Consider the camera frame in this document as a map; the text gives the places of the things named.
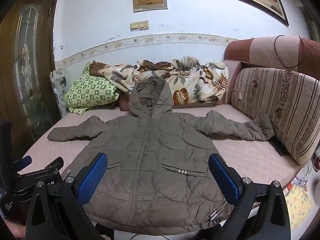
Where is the floral plastic bag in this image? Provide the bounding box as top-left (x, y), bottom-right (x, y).
top-left (50, 69), bottom-right (69, 115)

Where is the green checkered pillow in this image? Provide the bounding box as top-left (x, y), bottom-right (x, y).
top-left (64, 62), bottom-right (121, 115)

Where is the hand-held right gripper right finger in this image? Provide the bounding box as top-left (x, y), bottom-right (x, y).
top-left (208, 153), bottom-right (292, 240)

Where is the small framed wall plaque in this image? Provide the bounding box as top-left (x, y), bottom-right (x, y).
top-left (132, 0), bottom-right (168, 13)

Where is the leaf print blanket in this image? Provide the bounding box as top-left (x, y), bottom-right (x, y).
top-left (99, 56), bottom-right (229, 105)

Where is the brown fringed cloth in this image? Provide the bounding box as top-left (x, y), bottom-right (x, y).
top-left (89, 61), bottom-right (112, 77)

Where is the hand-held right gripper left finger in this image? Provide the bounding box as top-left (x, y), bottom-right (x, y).
top-left (25, 152), bottom-right (108, 240)

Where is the wooden door with glass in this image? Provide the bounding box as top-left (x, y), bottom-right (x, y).
top-left (0, 0), bottom-right (63, 140)

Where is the thin black cord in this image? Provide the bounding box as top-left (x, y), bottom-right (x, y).
top-left (274, 35), bottom-right (307, 68)

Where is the black floor cable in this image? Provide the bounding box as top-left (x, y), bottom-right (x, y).
top-left (130, 233), bottom-right (160, 240)

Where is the striped floral cushion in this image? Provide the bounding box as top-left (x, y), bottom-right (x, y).
top-left (230, 67), bottom-right (320, 168)

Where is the yellow printed cloth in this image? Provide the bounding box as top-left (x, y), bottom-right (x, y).
top-left (285, 177), bottom-right (314, 233)

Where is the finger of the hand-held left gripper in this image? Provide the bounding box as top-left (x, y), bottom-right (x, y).
top-left (19, 156), bottom-right (64, 183)
top-left (12, 155), bottom-right (33, 179)

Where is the grey-brown hooded puffer jacket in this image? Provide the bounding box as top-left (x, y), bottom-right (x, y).
top-left (47, 76), bottom-right (275, 237)

